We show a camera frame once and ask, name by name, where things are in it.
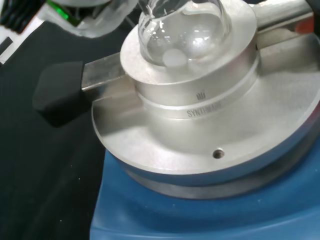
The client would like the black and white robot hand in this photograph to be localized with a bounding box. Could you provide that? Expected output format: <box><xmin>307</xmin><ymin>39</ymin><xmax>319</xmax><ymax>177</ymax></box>
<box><xmin>0</xmin><ymin>0</ymin><xmax>119</xmax><ymax>39</ymax></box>

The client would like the heater with blue base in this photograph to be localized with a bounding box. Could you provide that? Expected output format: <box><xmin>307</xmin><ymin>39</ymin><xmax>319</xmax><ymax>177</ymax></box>
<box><xmin>32</xmin><ymin>0</ymin><xmax>320</xmax><ymax>240</ymax></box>

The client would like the white stir bar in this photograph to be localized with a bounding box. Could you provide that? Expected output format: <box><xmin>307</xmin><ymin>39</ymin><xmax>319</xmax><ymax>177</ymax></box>
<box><xmin>160</xmin><ymin>48</ymin><xmax>189</xmax><ymax>69</ymax></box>

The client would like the black bench cloth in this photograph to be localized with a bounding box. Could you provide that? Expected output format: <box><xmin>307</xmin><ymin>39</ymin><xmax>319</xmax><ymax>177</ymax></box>
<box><xmin>0</xmin><ymin>19</ymin><xmax>141</xmax><ymax>240</ymax></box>

